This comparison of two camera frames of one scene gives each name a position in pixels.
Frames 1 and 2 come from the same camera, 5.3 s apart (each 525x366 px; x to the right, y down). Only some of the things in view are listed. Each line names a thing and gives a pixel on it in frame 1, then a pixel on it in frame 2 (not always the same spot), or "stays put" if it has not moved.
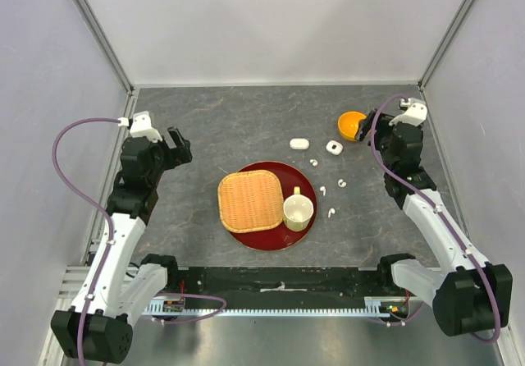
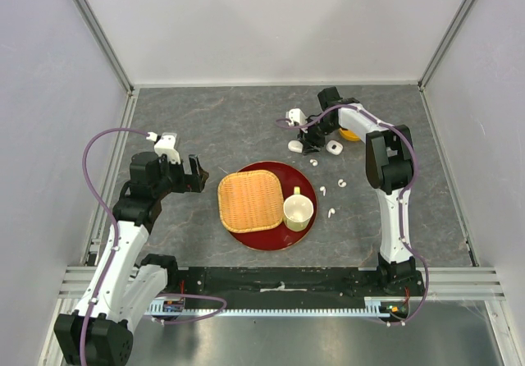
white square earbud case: (334, 147) stays put
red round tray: (281, 238) stays put
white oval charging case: (299, 144) stays put
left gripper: (175, 156) to (194, 182)
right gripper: (381, 125) to (308, 139)
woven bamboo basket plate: (250, 200) stays put
